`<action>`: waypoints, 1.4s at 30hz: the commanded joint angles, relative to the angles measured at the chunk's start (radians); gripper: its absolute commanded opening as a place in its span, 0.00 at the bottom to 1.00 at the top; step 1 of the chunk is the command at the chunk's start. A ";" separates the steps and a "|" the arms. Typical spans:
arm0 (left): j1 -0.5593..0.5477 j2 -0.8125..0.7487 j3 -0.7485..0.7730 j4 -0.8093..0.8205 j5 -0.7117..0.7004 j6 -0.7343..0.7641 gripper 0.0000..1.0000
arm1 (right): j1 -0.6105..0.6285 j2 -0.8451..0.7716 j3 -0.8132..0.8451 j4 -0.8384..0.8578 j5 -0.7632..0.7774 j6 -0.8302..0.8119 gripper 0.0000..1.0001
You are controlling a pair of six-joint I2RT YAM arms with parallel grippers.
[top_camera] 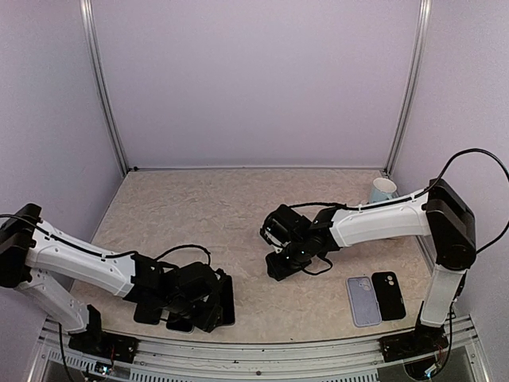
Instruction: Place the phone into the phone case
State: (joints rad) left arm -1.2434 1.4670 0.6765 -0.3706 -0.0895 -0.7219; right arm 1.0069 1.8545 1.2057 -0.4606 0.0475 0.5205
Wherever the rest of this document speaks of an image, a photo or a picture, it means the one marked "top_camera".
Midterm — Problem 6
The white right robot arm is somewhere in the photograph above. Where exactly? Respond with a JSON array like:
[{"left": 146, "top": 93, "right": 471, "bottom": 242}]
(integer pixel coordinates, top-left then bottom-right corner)
[{"left": 260, "top": 178, "right": 476, "bottom": 353}]

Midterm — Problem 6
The lilac silicone phone case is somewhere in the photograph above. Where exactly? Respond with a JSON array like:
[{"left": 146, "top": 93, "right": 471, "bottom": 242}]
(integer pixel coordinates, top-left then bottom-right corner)
[{"left": 346, "top": 276, "right": 382, "bottom": 328}]

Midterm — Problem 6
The black phone silver frame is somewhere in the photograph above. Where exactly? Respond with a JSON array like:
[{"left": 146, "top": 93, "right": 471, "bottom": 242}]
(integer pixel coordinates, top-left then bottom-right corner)
[{"left": 165, "top": 319, "right": 194, "bottom": 333}]

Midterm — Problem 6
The aluminium front rail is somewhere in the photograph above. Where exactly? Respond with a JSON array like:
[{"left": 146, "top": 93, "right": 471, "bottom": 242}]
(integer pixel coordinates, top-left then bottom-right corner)
[{"left": 37, "top": 314, "right": 484, "bottom": 382}]

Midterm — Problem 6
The aluminium corner post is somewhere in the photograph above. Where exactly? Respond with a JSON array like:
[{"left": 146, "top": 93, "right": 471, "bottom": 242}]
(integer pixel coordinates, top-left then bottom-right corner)
[
  {"left": 383, "top": 0, "right": 433, "bottom": 177},
  {"left": 80, "top": 0, "right": 130, "bottom": 177}
]

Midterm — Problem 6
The aluminium left corner post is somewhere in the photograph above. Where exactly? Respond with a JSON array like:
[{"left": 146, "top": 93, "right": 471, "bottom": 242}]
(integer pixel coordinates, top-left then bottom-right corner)
[{"left": 80, "top": 0, "right": 130, "bottom": 177}]

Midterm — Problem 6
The light blue ceramic mug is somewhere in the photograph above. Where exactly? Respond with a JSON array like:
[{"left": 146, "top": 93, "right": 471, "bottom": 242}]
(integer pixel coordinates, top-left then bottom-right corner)
[{"left": 368, "top": 177, "right": 398, "bottom": 204}]

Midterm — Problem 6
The black phone dark frame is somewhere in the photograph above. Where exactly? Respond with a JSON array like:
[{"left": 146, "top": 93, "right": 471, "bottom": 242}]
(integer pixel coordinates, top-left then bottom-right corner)
[{"left": 220, "top": 275, "right": 235, "bottom": 326}]

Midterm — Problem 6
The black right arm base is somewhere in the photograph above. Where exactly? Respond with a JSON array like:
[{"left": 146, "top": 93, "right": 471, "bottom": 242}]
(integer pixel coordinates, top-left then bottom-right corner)
[{"left": 379, "top": 325, "right": 449, "bottom": 362}]

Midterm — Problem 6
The black phone case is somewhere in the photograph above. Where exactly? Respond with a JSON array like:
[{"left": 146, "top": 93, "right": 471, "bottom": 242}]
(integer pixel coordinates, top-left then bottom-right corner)
[{"left": 371, "top": 271, "right": 406, "bottom": 322}]

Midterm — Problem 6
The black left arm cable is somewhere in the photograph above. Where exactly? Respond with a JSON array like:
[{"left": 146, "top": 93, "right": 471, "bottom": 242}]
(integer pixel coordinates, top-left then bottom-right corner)
[{"left": 0, "top": 213, "right": 212, "bottom": 275}]

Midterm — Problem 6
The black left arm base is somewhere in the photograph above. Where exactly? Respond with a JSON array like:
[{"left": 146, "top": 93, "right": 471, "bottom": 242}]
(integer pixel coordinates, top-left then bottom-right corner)
[{"left": 68, "top": 304, "right": 139, "bottom": 364}]

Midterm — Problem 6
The aluminium right corner post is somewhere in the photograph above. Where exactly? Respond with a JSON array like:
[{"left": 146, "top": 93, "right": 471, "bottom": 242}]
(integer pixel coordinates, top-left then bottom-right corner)
[{"left": 383, "top": 0, "right": 433, "bottom": 177}]

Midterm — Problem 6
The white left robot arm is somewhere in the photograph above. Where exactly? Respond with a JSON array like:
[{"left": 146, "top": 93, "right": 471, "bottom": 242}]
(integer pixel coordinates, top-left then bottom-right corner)
[{"left": 1, "top": 203, "right": 235, "bottom": 354}]

